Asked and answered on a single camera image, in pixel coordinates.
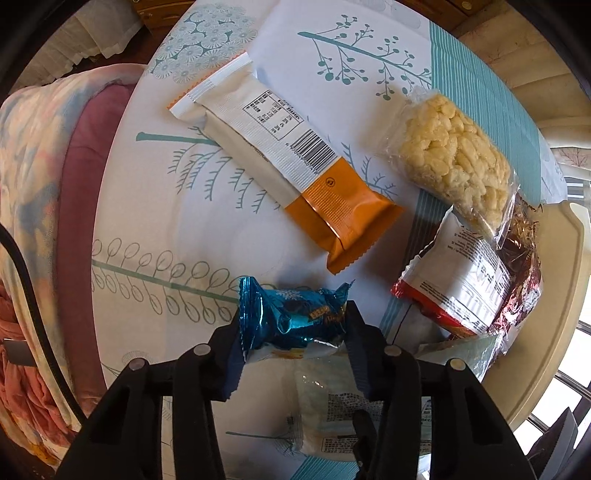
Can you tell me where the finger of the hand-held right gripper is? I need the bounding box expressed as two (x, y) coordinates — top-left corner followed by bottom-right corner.
(526, 408), (578, 480)

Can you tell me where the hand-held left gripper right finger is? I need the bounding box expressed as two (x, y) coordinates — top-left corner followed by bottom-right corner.
(346, 300), (532, 480)

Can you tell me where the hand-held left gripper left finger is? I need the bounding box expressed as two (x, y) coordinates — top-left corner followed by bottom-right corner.
(55, 314), (245, 480)

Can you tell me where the large white packet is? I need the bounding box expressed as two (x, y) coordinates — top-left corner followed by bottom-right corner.
(286, 332), (504, 462)

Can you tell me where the blue candy packet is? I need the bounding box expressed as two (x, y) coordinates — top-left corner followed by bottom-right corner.
(238, 276), (356, 365)

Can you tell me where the red white snack packet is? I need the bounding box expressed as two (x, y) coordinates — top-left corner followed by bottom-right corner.
(391, 208), (512, 340)

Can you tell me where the white storage box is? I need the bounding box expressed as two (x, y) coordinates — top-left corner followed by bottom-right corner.
(480, 196), (591, 428)

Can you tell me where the brown foil snack packet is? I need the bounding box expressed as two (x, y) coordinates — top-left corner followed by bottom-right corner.
(489, 194), (543, 356)

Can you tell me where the large puffed rice packet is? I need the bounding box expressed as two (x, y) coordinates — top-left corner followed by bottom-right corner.
(379, 85), (520, 243)

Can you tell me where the white orange snack bar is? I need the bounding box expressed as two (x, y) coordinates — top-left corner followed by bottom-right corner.
(167, 52), (404, 276)

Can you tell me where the window with metal grille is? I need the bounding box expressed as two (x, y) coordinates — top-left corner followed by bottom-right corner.
(526, 323), (591, 462)

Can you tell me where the coral fleece blanket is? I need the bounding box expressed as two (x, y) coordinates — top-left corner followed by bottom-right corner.
(0, 281), (77, 462)

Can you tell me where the mauve bed sheet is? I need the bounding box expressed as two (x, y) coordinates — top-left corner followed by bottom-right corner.
(55, 83), (139, 416)

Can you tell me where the pastel blanket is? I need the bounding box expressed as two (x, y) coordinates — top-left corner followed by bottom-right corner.
(0, 65), (148, 462)

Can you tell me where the white lace-covered piano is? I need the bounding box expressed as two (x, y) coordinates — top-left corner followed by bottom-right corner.
(9, 0), (144, 88)

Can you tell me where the black cable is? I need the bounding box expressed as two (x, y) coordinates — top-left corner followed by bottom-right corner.
(0, 225), (88, 422)

